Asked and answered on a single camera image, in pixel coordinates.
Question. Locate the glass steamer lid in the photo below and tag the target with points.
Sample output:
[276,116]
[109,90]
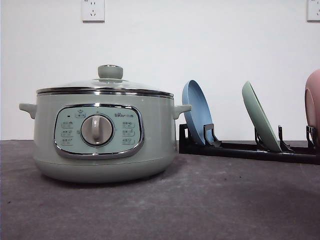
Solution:
[110,81]

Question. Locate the pink plate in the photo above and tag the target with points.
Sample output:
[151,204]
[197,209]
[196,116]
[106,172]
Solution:
[312,108]

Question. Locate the white wall socket right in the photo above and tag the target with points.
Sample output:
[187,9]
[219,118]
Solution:
[313,11]

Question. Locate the white wall socket left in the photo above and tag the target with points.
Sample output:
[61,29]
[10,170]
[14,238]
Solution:
[93,11]

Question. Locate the white wall socket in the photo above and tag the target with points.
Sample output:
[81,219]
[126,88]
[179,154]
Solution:
[93,11]
[313,11]

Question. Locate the green electric steamer pot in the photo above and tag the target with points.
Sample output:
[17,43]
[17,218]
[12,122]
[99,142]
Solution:
[104,135]

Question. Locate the green plate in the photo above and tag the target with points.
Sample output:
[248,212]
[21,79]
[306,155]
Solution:
[260,117]

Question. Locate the blue plate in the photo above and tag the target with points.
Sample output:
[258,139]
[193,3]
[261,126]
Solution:
[200,114]

